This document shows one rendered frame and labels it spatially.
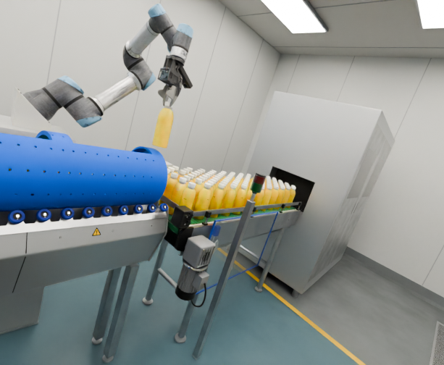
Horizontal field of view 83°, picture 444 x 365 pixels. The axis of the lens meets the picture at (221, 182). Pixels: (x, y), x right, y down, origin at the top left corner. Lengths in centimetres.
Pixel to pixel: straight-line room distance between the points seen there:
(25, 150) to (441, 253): 484
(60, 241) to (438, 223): 465
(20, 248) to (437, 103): 506
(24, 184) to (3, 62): 299
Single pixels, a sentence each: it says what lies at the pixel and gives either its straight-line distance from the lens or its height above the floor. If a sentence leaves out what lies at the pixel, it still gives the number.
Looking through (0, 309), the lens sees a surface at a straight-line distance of 191.
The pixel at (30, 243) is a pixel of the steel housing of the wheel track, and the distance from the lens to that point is 108.
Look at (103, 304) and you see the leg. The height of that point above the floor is 29.
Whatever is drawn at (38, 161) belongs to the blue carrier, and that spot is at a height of 116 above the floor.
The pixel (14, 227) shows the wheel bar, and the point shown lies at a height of 93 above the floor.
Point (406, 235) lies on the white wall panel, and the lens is 492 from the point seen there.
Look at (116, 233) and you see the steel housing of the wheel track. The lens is 120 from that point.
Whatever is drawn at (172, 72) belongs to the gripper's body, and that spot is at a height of 159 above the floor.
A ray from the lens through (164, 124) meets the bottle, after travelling 122.
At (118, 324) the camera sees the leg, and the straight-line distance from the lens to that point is 167.
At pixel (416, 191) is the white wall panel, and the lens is 488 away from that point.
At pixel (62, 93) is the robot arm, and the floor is 135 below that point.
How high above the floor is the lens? 143
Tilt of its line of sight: 12 degrees down
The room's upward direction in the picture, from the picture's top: 18 degrees clockwise
